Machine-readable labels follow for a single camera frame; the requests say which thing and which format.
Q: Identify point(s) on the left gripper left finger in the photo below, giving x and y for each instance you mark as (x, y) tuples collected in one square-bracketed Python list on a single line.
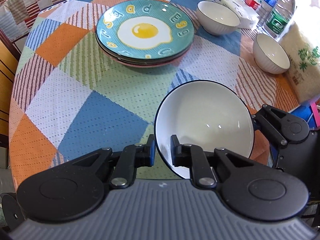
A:
[(126, 162)]

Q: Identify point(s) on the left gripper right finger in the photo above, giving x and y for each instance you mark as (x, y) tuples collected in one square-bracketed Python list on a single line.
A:
[(193, 157)]

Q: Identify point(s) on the white bowl dark rim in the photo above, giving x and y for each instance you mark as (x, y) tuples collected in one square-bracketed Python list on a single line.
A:
[(203, 113)]

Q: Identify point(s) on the pink bunny carrot plate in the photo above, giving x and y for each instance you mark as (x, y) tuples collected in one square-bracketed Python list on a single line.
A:
[(143, 64)]

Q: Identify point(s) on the white ribbed bowl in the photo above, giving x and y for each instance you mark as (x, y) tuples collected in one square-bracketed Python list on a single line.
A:
[(217, 19), (269, 55)]

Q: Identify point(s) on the teal fried egg plate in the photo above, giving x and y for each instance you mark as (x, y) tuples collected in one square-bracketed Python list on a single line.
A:
[(145, 29)]

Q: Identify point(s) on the large white Morning Honey plate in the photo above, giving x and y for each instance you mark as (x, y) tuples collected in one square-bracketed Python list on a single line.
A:
[(134, 60)]

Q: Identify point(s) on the clear rice bag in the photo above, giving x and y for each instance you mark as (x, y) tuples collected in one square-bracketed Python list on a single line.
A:
[(302, 47)]

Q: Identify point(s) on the green label water bottle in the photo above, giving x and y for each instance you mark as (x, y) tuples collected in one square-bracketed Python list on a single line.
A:
[(279, 17)]

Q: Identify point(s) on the white tissue pack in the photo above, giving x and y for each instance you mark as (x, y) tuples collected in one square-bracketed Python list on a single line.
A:
[(248, 17)]

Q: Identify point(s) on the blue label water bottle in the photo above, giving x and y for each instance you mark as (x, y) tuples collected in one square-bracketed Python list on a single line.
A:
[(270, 0)]

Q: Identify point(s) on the wooden chair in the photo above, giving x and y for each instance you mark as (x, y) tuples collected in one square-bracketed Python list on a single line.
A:
[(8, 66)]

